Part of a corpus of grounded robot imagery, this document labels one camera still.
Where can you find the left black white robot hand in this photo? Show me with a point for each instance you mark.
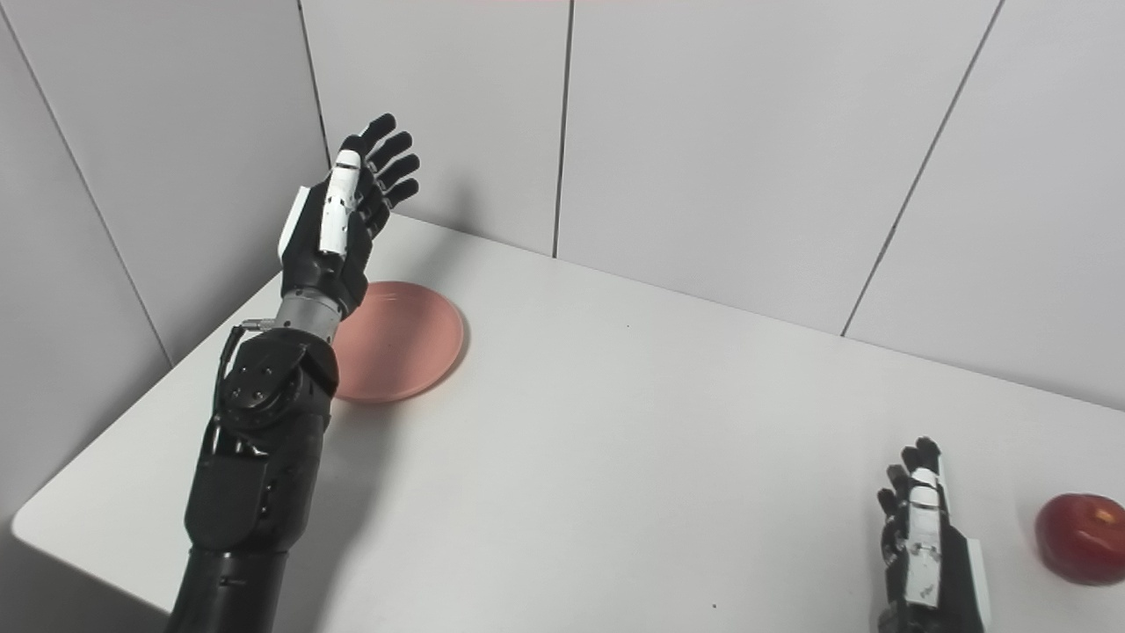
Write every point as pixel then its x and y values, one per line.
pixel 308 264

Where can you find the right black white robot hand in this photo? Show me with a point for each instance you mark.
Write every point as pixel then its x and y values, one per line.
pixel 954 580

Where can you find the pink round plate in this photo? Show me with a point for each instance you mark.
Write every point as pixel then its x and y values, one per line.
pixel 400 343

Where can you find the red apple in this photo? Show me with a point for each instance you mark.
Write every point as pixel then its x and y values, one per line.
pixel 1081 536

